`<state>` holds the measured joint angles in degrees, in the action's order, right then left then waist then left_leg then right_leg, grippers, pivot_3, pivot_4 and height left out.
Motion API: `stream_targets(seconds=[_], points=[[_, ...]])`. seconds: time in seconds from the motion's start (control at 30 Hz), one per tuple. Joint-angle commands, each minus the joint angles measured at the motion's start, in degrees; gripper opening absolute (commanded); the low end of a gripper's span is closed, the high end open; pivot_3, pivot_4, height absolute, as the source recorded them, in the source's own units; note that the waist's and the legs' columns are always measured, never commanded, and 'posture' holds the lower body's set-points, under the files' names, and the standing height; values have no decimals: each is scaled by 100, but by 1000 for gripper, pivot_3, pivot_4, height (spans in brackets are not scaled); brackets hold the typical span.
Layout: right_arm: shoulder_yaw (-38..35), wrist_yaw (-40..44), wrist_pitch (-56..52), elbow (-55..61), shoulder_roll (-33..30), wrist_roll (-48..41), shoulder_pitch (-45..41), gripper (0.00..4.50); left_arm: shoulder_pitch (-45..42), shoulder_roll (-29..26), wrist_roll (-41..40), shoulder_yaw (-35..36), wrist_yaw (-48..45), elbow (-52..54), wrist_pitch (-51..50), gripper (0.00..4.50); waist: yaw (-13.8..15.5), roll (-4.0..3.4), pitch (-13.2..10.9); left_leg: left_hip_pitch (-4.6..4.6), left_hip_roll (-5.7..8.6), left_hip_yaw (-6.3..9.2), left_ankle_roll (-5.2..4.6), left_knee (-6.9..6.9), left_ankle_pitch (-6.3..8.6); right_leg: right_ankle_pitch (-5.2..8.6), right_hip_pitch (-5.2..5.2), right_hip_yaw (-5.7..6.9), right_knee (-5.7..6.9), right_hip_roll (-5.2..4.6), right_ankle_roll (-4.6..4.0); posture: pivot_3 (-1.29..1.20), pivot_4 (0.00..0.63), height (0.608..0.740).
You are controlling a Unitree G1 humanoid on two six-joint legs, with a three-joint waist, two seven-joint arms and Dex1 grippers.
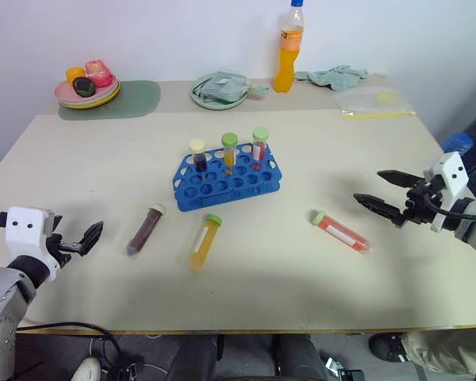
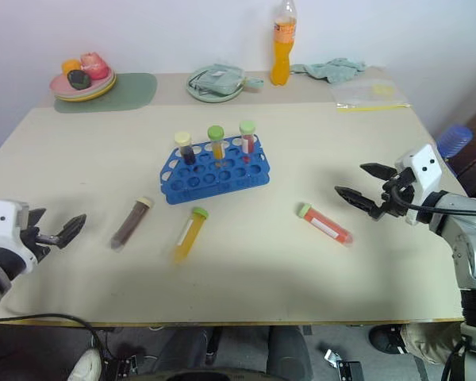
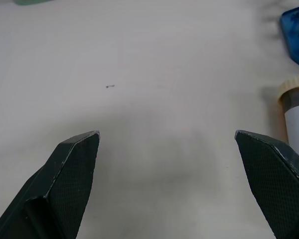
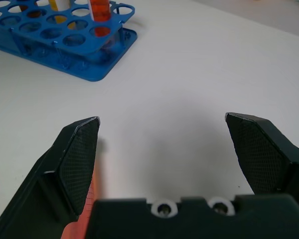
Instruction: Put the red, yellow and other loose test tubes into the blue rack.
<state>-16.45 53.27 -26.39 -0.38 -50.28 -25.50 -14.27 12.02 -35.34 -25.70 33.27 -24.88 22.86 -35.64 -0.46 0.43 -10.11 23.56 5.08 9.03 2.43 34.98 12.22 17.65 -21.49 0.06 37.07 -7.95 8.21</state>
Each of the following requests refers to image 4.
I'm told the yellow liquid test tube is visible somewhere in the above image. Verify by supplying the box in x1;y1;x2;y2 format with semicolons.
48;0;71;24

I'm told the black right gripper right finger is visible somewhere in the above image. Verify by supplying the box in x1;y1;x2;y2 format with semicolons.
225;112;299;215

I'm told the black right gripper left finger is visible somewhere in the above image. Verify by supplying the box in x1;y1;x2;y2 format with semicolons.
0;116;101;239

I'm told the orange liquid test tube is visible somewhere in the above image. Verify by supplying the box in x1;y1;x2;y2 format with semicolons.
87;0;113;38
60;161;102;239

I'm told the blue plastic test tube rack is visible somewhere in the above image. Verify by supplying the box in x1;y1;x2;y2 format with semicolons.
0;0;139;83

